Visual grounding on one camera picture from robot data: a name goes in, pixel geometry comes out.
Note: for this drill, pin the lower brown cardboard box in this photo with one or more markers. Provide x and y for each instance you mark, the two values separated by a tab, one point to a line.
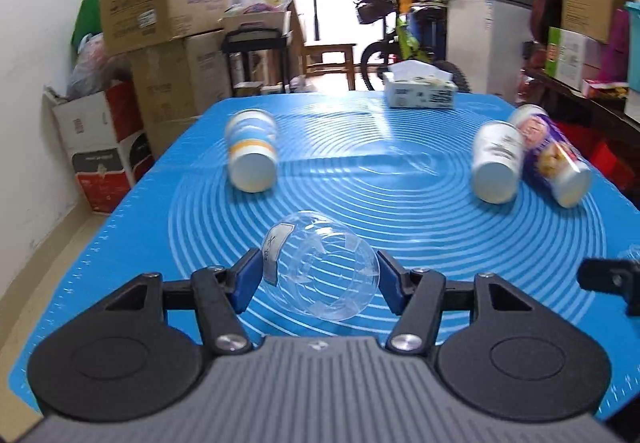
176	82

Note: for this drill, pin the white red cardboard box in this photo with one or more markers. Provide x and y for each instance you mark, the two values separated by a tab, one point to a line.
104	138

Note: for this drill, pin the wooden stool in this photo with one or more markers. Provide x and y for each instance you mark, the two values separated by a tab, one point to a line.
320	58

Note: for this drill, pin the green bag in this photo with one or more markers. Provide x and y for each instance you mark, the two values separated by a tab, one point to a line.
88	21

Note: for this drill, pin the black bicycle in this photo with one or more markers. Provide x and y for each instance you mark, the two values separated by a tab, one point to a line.
411	31

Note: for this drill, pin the white blue orange paper cup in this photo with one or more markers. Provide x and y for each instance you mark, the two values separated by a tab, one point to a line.
251	138

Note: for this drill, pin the white chest freezer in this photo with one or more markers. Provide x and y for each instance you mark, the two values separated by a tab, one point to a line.
485	41

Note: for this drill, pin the blue silicone baking mat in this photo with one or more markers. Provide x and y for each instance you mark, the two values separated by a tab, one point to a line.
400	179

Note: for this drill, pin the plastic bag with red contents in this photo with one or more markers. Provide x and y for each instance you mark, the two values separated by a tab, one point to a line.
96	70

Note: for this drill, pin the dark wooden shelf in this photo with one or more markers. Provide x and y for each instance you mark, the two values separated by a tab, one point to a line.
607	138

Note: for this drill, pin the white printed paper cup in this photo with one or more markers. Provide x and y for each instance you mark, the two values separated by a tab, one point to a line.
498	157

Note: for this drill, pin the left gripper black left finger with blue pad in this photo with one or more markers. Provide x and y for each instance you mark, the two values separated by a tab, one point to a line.
217	296

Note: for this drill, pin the green white box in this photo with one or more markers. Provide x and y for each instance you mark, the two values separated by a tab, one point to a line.
572	57

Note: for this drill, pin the clear plastic cup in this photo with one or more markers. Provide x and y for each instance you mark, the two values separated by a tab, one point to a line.
316	266

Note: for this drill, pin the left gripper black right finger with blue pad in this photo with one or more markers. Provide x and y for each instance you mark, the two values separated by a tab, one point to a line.
419	298

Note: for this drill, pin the teal plastic bin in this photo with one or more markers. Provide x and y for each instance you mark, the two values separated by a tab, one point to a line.
633	10

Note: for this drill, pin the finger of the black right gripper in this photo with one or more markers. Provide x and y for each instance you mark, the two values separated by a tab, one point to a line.
613	277

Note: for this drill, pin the purple white tall cup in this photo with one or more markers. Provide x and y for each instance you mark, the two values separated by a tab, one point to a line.
550	158

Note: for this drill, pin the white tissue box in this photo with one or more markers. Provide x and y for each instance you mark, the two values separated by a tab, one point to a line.
418	85

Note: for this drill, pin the black side table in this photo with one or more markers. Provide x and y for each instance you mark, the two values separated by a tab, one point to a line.
245	48

